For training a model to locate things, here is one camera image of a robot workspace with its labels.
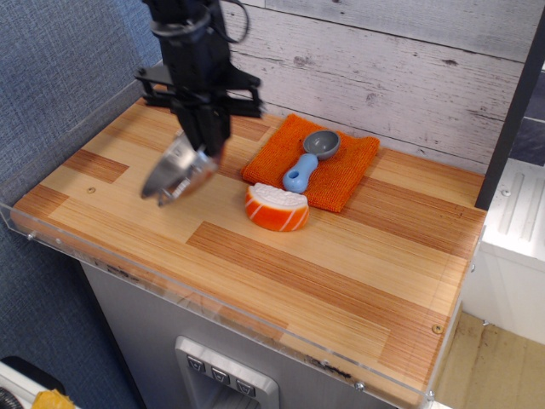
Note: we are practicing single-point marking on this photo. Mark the grey cabinet front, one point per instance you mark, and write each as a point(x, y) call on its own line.
point(146, 325)

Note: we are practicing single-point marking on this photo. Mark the white grooved side unit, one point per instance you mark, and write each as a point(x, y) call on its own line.
point(505, 285)

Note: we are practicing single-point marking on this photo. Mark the orange knitted cloth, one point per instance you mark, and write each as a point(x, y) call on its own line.
point(334, 181)

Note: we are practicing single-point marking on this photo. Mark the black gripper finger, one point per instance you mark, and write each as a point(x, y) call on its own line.
point(217, 130)
point(190, 120)

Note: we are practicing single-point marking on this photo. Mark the dark grey right post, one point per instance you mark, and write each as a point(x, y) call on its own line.
point(521, 99)

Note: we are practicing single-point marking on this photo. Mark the stainless steel colander bowl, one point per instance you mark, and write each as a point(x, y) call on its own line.
point(180, 171)

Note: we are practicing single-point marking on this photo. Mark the blue grey ice cream scoop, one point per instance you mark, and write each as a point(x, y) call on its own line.
point(318, 146)

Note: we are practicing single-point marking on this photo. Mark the orange salmon sushi toy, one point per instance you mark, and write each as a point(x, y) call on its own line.
point(274, 209)

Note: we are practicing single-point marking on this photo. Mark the black and yellow object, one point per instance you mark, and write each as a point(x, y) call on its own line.
point(24, 385)

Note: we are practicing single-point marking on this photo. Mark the silver dispenser button panel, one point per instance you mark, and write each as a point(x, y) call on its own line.
point(214, 380)

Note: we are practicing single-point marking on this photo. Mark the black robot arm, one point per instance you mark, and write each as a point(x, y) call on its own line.
point(188, 13)

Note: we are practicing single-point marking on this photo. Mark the clear acrylic table guard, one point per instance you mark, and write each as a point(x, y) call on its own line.
point(364, 295)

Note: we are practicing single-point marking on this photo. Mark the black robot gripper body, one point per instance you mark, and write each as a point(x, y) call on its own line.
point(197, 71)

